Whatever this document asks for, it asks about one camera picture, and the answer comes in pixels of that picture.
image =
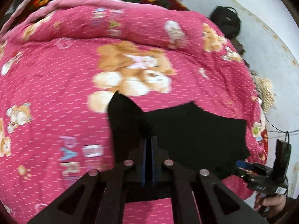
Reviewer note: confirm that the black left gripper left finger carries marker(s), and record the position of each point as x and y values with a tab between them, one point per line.
99	197

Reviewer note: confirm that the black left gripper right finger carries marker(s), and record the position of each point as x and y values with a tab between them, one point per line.
197	196

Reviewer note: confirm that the black pants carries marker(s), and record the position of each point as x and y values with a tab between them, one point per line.
193	137

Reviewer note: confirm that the person's right hand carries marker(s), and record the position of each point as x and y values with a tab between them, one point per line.
275	204

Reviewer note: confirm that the beige knitted item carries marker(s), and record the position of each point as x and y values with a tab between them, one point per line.
266	92

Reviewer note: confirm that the pink teddy bear quilt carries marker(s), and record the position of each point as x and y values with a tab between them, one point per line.
62	65

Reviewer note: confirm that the black bag on floor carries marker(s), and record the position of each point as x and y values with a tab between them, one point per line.
227	20

